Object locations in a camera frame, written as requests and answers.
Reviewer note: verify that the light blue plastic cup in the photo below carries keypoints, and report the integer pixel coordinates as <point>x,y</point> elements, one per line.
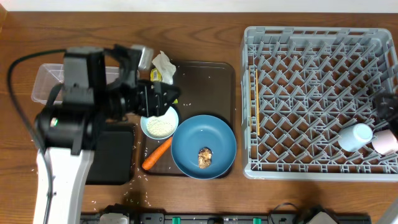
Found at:
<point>355,137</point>

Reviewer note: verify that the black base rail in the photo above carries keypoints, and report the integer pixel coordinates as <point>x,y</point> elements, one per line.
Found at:
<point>160,218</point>

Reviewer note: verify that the black waste tray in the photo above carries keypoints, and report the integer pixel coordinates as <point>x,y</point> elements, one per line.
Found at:
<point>113,157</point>

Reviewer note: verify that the brown food scrap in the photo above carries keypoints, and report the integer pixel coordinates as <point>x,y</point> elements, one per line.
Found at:
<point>204,158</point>

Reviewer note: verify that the dark blue plate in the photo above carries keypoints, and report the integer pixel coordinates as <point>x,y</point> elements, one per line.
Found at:
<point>199,132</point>

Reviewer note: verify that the dark brown serving tray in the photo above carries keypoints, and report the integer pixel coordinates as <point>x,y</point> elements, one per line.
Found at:
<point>207,88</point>

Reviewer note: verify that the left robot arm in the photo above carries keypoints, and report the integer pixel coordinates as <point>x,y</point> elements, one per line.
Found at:
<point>69,133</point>

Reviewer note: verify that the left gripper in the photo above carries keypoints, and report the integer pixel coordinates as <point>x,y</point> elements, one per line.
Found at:
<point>148,107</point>

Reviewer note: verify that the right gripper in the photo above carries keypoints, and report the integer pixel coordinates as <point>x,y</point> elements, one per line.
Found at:
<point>385,109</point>

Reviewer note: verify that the white paper napkin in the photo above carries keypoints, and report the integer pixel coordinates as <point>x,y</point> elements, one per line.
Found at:
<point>162,63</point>

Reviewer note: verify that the orange carrot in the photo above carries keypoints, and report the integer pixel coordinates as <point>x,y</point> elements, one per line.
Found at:
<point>156,155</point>

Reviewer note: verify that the pink plastic cup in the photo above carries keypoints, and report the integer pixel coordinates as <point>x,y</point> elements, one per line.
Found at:
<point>385,142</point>

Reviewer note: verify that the wooden chopstick in rack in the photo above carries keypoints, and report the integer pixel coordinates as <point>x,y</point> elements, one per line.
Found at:
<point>250,112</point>
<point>257,103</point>

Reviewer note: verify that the clear plastic waste bin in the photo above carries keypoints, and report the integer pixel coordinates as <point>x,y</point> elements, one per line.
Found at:
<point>49,81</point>

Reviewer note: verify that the grey plastic dishwasher rack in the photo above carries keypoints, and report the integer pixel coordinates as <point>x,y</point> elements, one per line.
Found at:
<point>314,82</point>

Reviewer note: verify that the light blue rice bowl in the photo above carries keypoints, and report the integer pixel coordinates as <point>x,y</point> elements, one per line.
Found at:
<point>160,127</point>

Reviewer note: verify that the yellow snack wrapper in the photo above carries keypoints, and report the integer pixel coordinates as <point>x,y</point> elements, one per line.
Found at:
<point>157,76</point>

